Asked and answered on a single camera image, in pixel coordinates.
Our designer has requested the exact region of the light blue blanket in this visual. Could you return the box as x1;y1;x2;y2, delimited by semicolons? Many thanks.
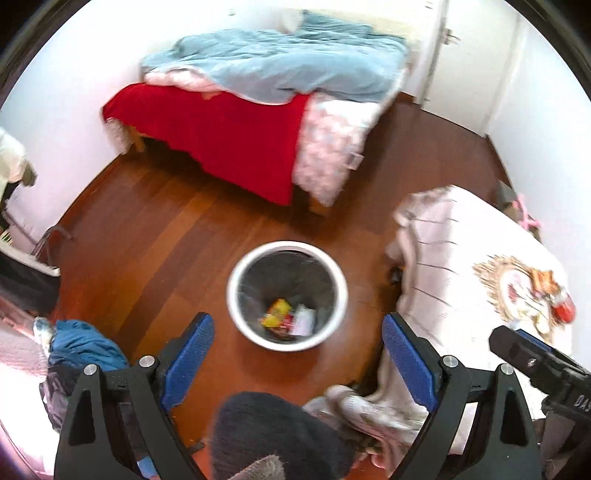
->
140;11;409;105

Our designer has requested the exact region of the blue jacket pile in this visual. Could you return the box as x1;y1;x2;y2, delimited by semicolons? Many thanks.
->
33;317;129;432

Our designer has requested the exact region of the pink toy scooter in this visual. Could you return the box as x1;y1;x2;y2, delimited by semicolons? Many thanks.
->
512;193;541;231

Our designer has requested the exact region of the red bed sheet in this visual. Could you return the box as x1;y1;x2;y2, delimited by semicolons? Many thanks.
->
102;83;310;206

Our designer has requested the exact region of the yellow cigarette box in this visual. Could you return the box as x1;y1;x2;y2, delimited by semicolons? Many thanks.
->
260;299;293;329

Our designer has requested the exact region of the black fuzzy slipper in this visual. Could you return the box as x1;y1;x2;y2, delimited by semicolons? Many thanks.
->
209;392;356;479

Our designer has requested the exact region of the white round trash bin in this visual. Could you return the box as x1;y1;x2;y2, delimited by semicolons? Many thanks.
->
225;241;349;353

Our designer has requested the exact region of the red soda can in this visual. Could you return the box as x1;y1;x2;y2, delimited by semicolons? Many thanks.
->
551;288;576;324

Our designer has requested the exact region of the orange snack wrapper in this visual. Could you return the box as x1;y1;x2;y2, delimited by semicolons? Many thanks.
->
530;269;559;295

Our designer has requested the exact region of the pink checked mattress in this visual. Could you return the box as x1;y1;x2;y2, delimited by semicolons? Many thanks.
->
291;55;412;209

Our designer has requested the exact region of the white door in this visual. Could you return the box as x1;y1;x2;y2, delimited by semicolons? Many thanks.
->
422;0;519;136

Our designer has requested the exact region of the white checked tablecloth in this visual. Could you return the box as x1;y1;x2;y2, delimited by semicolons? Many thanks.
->
325;185;573;475

